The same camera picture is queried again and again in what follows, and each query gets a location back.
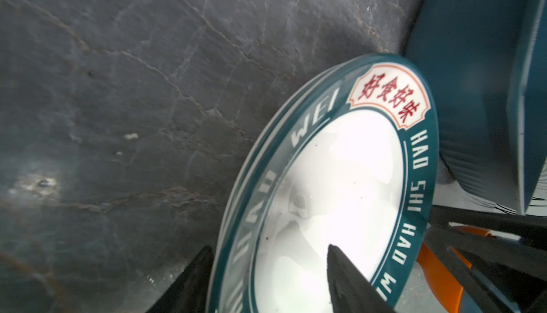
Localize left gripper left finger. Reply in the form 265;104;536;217
147;245;214;313

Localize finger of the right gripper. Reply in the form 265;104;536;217
429;206;546;249
422;226;547;313

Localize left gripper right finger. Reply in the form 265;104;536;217
327;245;395;313

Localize teal rim hao wei plate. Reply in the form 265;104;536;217
207;54;439;312

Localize teal plastic bin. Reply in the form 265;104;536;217
405;0;546;214

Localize orange bowl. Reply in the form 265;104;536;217
417;242;483;312

